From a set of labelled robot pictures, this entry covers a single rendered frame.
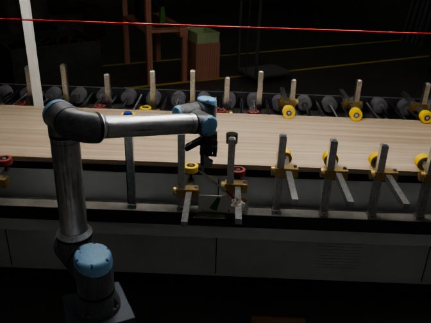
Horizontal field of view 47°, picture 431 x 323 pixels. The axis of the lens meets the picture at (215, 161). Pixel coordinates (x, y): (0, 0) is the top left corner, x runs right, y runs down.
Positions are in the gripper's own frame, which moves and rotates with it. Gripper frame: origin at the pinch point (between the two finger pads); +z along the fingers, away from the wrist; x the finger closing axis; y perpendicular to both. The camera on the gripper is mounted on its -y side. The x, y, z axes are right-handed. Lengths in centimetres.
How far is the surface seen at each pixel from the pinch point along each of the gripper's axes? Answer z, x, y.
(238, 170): 7.5, 14.3, 18.8
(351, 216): 28, 7, 79
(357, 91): -6, 115, 102
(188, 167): 7.1, 15.3, -7.5
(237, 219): 12.2, -25.5, 17.9
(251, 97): 14, 156, 31
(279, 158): -4.3, 6.1, 38.6
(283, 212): 28, 8, 43
